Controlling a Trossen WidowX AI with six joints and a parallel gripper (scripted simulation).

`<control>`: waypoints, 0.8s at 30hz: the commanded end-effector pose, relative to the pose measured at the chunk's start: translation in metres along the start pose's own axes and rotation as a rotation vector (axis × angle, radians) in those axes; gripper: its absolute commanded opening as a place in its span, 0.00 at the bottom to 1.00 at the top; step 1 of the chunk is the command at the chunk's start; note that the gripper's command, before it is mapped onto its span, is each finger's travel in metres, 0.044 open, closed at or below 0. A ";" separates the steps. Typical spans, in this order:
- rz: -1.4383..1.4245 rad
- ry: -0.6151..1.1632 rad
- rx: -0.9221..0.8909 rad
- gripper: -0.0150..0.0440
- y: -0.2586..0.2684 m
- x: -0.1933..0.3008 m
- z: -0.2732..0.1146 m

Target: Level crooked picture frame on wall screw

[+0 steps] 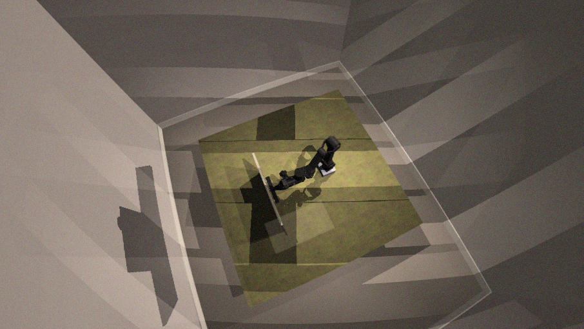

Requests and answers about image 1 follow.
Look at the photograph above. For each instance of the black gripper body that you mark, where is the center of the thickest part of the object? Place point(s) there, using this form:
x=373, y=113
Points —
x=288, y=183

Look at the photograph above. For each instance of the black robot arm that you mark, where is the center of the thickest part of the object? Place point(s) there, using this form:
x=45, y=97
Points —
x=325, y=157

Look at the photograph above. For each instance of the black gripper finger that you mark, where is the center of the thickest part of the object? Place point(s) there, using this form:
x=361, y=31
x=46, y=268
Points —
x=278, y=187

